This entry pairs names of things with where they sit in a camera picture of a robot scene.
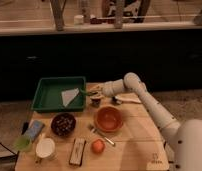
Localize green pepper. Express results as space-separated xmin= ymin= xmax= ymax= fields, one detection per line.
xmin=79 ymin=89 xmax=98 ymax=96

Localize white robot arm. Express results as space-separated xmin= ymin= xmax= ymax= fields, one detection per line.
xmin=99 ymin=72 xmax=202 ymax=171

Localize small metal cup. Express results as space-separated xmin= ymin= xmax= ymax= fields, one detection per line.
xmin=91 ymin=98 xmax=101 ymax=108

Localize white cup on shelf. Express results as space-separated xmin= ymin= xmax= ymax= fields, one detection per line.
xmin=74 ymin=15 xmax=84 ymax=25

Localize green plastic cup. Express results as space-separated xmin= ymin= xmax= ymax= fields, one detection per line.
xmin=14 ymin=136 xmax=32 ymax=152

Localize orange bowl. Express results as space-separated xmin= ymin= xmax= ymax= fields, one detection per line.
xmin=94 ymin=106 xmax=123 ymax=133

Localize green plastic tray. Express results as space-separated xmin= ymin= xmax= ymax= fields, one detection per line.
xmin=32 ymin=76 xmax=86 ymax=113

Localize dark bowl with nuts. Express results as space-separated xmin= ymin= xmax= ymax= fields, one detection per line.
xmin=51 ymin=113 xmax=76 ymax=137

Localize brown rectangular box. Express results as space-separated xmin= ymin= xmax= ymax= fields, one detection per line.
xmin=69 ymin=138 xmax=86 ymax=166

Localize orange fruit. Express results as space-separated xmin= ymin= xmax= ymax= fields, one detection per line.
xmin=91 ymin=139 xmax=105 ymax=154

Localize white mug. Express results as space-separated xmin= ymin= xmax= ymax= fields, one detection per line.
xmin=35 ymin=138 xmax=55 ymax=163

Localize white handled brush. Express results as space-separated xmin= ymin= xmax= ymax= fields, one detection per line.
xmin=112 ymin=96 xmax=141 ymax=104

